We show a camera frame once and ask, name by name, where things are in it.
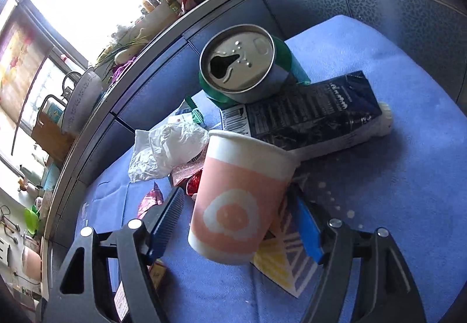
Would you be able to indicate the green white small carton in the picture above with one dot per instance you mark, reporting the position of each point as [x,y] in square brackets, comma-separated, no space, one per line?
[189,111]

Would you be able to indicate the dark blue milk carton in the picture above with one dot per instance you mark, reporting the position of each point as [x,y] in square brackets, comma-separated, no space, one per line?
[313,120]

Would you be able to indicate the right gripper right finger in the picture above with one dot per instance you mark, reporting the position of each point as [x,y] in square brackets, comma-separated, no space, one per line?
[386,289]

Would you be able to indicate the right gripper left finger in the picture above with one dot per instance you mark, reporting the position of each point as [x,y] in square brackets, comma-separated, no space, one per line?
[82,292]

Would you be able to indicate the maroon foil snack wrapper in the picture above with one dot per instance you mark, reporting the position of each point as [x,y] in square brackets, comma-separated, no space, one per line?
[153,197]

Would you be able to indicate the blue printed tablecloth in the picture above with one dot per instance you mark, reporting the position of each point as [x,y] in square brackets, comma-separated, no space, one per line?
[412,182]

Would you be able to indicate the pink white paper cup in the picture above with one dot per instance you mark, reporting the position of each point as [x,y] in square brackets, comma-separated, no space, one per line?
[241,187]

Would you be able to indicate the red white snack wrapper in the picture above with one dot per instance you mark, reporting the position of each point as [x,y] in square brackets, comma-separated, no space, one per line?
[187,176]

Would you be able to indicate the wooden cutting board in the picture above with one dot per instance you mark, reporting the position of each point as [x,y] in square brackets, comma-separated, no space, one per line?
[48,135]

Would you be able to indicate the white plastic bag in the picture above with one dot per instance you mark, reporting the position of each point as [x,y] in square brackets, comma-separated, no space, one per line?
[160,150]

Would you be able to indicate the white enamel basin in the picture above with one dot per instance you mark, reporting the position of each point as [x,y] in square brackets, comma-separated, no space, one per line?
[82,100]

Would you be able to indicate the green crushed beer can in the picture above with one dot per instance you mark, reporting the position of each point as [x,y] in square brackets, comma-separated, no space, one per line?
[245,63]

